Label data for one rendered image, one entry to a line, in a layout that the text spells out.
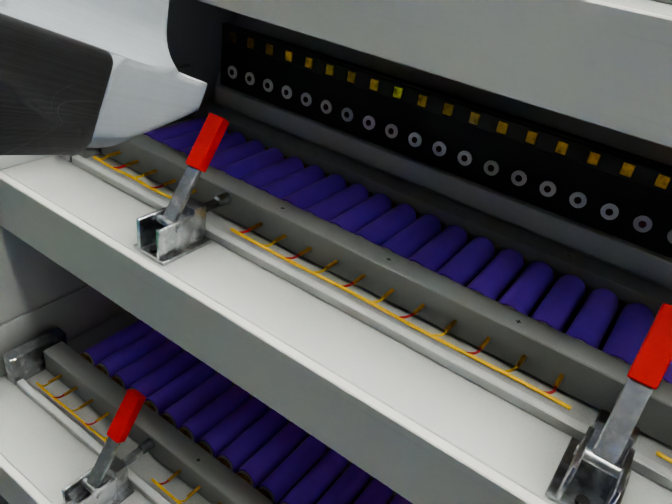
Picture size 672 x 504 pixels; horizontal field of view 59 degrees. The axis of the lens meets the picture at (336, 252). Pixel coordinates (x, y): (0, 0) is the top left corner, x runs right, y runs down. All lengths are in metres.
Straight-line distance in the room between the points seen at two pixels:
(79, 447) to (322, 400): 0.25
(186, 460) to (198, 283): 0.16
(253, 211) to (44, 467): 0.25
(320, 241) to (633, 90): 0.19
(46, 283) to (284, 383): 0.29
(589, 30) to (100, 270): 0.31
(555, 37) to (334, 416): 0.20
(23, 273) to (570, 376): 0.42
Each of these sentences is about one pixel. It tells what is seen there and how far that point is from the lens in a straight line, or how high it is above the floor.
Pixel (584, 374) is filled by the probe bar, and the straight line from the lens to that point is 0.33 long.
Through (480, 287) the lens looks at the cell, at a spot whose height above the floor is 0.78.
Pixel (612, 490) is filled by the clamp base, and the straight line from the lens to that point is 0.28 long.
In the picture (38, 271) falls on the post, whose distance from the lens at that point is 0.56.
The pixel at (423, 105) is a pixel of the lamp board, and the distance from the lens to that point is 0.44.
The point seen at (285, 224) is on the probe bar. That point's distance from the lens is 0.38.
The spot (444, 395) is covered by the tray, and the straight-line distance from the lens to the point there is 0.31.
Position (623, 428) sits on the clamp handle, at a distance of 0.29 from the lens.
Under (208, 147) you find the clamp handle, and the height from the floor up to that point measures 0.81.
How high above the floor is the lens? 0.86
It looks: 13 degrees down
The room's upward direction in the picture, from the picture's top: 20 degrees clockwise
